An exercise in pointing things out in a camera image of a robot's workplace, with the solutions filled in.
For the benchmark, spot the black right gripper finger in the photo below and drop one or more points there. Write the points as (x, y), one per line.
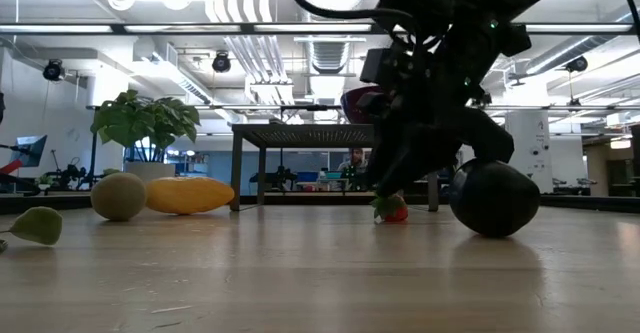
(390, 165)
(425, 165)

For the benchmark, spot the red toy strawberry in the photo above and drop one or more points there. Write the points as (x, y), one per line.
(397, 214)

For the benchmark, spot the red colander bowl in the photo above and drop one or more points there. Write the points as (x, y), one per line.
(350, 110)

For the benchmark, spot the large black toy plum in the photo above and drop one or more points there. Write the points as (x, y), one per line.
(495, 203)

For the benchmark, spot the long yellow toy fruit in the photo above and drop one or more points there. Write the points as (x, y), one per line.
(190, 195)

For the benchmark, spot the round green toy melon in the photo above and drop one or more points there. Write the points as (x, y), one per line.
(118, 197)

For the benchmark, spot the green toy pear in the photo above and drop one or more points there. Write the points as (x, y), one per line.
(37, 225)

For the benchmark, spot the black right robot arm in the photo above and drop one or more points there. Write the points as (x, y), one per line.
(500, 3)

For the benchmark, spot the black background robot arm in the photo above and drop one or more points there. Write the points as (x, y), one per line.
(277, 179)

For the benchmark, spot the person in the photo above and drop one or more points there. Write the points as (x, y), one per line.
(356, 159)

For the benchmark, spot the teal bin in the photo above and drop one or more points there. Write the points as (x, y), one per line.
(333, 175)

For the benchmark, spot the blue bin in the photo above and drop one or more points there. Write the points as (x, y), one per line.
(307, 176)

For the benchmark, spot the perforated metal shelf riser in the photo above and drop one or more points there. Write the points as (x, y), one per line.
(300, 135)

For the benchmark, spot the white pillar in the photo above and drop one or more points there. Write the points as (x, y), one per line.
(532, 143)

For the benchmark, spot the black ceiling spotlight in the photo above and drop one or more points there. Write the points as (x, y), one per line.
(577, 64)
(52, 70)
(221, 63)

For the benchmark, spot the white plant pot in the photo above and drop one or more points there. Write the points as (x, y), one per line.
(150, 169)

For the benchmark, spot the green leafy plant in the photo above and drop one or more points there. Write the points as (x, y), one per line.
(145, 123)

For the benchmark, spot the small tilted background monitor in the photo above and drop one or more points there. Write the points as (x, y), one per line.
(30, 150)

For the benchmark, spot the red background lever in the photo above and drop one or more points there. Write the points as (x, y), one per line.
(7, 167)

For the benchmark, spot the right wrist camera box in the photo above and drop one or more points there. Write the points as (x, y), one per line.
(377, 65)

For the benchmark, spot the silver ventilation duct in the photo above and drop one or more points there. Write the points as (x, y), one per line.
(327, 55)

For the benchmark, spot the black table edge rail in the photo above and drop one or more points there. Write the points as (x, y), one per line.
(590, 204)

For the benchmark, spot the glowing wall light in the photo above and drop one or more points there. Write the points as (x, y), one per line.
(620, 144)

